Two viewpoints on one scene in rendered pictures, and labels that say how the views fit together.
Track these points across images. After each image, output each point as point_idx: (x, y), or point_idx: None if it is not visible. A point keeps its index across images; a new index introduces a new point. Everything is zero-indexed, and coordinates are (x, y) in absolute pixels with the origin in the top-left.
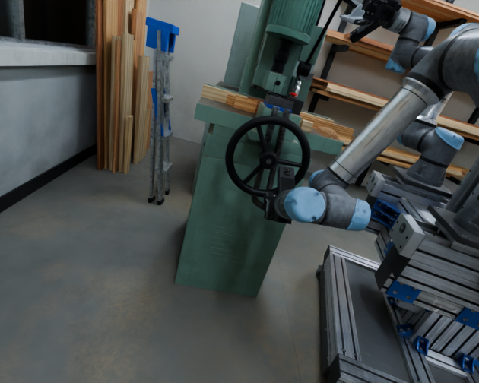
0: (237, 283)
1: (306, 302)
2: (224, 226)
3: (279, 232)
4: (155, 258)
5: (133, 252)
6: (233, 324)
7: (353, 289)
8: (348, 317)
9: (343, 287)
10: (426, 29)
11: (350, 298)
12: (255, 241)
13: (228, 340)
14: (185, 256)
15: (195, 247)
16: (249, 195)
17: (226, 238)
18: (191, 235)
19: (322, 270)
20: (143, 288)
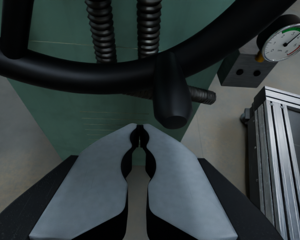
0: (141, 159)
1: (228, 161)
2: (93, 109)
3: (193, 107)
4: (42, 132)
5: (14, 128)
6: (138, 212)
7: (299, 156)
8: (299, 218)
9: (287, 160)
10: None
11: (299, 179)
12: (154, 121)
13: (132, 238)
14: (58, 145)
15: (64, 136)
16: (119, 52)
17: (105, 123)
18: (48, 125)
19: (252, 119)
20: (25, 180)
